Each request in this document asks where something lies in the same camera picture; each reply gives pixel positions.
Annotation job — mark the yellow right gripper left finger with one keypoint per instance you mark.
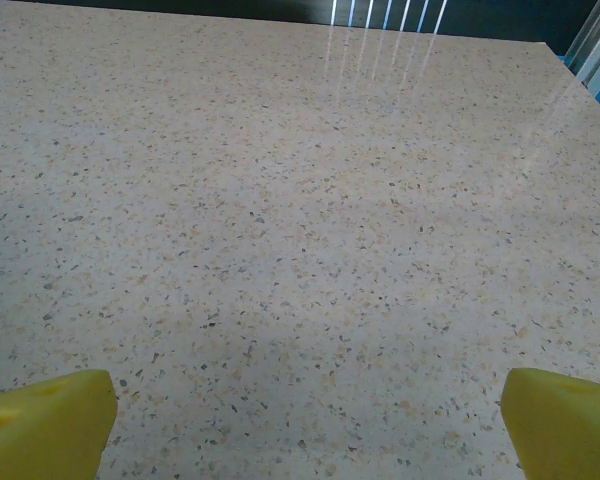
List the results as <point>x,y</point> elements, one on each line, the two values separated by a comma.
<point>40,425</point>

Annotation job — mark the aluminium frame post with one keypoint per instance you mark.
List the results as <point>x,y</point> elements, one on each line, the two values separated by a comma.
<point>597,45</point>

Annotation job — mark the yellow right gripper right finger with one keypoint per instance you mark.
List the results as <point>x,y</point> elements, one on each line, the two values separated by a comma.
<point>565,430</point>

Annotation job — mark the blue printed backdrop panel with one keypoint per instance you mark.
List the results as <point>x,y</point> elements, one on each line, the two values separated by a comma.
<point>230,7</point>

